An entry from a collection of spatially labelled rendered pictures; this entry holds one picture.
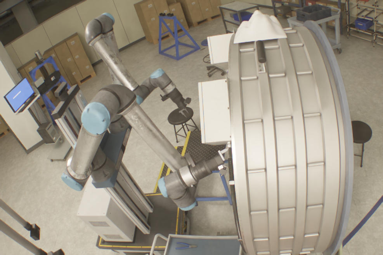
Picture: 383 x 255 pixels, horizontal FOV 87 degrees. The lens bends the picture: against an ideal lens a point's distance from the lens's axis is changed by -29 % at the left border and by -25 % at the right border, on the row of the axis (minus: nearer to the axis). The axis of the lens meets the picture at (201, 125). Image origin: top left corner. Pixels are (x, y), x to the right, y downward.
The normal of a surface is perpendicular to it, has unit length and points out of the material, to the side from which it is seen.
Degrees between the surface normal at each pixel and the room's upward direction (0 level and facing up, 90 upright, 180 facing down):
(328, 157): 51
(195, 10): 90
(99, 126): 84
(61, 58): 90
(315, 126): 41
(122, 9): 90
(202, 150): 0
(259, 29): 59
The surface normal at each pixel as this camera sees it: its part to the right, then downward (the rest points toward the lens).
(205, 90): -0.30, -0.11
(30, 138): 0.48, 0.44
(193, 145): -0.26, -0.76
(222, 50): -0.29, 0.10
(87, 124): -0.15, 0.58
